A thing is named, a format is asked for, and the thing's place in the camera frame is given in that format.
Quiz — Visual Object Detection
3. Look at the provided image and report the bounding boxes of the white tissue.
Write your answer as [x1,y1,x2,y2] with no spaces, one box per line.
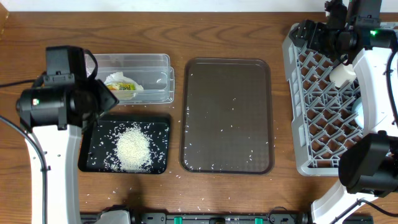
[104,72,144,100]

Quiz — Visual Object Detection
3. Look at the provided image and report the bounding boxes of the yellow green snack wrapper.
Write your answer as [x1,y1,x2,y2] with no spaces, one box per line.
[106,83,136,91]

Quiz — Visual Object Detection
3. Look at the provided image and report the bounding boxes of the cream cup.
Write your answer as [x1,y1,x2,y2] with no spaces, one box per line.
[329,63,356,88]

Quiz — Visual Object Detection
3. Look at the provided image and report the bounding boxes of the pile of rice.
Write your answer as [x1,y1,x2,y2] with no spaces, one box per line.
[90,121,170,174]

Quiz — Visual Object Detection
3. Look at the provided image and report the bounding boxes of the light blue bowl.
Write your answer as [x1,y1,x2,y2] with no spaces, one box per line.
[351,97,364,128]

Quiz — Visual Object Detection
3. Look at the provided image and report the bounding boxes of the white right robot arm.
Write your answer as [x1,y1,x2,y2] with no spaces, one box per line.
[289,0,397,223]

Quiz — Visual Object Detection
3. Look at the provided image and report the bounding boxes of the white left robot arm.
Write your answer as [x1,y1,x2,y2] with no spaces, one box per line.
[16,45,119,223]

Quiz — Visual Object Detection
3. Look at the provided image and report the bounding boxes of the grey dishwasher rack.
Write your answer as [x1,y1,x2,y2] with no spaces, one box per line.
[282,35,364,176]

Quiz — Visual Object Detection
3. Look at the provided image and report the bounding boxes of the clear plastic bin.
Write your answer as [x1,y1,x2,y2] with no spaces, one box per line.
[84,53,171,95]

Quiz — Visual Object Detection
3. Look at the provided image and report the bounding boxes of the black tray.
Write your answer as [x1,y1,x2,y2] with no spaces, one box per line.
[77,113,171,175]

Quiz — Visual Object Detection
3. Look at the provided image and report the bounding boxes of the brown serving tray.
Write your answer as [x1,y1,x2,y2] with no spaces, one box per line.
[179,58,275,175]

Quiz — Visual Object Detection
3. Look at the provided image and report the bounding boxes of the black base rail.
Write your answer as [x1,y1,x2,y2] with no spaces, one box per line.
[132,213,310,224]

